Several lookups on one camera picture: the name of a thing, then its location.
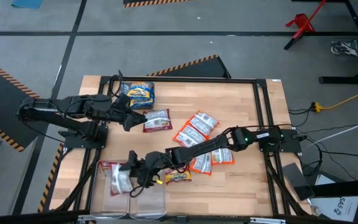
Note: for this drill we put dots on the black flat box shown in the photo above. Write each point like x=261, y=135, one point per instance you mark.
x=297, y=182

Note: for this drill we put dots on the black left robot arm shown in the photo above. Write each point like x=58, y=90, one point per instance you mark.
x=42, y=107

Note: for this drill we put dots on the clear plastic bin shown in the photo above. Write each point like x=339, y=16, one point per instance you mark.
x=104, y=202
x=154, y=202

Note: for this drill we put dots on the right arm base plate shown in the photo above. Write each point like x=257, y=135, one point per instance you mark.
x=292, y=146

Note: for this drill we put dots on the smoky dark plastic bin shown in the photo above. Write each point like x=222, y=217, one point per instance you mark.
x=141, y=108

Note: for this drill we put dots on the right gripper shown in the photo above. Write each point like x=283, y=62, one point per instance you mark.
x=152, y=166

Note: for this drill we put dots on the black floor stand frame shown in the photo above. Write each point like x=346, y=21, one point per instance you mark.
x=346, y=80

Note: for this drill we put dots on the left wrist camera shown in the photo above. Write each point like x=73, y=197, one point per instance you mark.
x=122, y=100

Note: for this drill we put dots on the white table sticker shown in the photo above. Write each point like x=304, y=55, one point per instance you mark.
x=277, y=80

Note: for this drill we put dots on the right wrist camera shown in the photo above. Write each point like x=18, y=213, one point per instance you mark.
x=132, y=157

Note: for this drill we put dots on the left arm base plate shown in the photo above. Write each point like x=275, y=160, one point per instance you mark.
x=73, y=143

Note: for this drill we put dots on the yellow snack packet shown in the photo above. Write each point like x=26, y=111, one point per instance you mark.
x=178, y=176

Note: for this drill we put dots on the black desk frame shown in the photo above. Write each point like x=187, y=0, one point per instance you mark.
x=337, y=188

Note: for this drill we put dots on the black front crossbar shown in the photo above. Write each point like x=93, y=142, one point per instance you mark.
x=11, y=219

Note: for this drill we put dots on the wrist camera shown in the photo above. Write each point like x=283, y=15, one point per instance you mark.
x=132, y=157
x=122, y=100

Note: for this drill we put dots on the white printed paper sign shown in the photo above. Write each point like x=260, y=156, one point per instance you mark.
x=331, y=202

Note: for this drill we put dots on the hazard-striped floor strip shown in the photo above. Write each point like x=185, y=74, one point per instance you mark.
x=49, y=183

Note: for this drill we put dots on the person's shoe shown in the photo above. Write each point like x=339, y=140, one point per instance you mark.
x=345, y=47

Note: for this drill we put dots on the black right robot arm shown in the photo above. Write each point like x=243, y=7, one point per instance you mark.
x=204, y=147

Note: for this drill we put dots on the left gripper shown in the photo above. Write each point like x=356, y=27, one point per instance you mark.
x=121, y=115

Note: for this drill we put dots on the blue floor mat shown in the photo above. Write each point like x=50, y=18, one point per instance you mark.
x=26, y=3

